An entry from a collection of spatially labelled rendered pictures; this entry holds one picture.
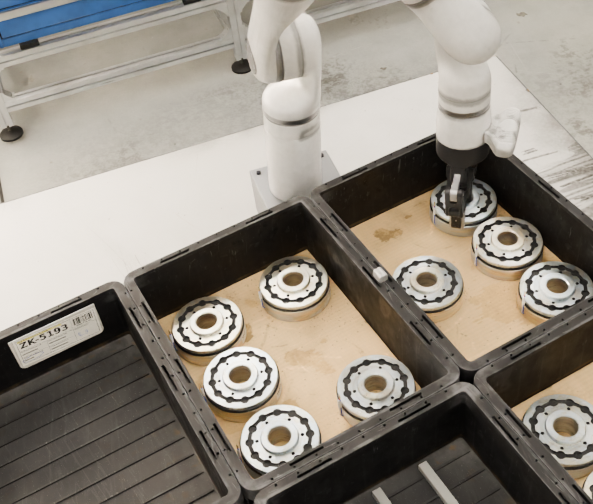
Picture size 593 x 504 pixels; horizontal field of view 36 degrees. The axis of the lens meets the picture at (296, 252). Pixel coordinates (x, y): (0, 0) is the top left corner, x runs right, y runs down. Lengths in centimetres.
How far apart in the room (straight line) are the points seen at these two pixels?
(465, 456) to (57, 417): 55
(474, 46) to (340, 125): 72
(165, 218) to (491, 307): 67
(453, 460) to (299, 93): 60
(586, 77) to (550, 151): 141
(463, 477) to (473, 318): 25
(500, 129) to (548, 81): 187
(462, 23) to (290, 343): 49
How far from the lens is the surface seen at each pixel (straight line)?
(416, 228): 142
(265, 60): 132
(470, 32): 114
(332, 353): 127
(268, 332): 130
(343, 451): 106
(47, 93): 314
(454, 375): 112
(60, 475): 124
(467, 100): 121
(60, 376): 134
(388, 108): 186
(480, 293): 133
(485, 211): 141
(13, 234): 177
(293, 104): 141
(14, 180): 305
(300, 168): 148
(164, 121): 310
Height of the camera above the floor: 184
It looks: 46 degrees down
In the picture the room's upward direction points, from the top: 9 degrees counter-clockwise
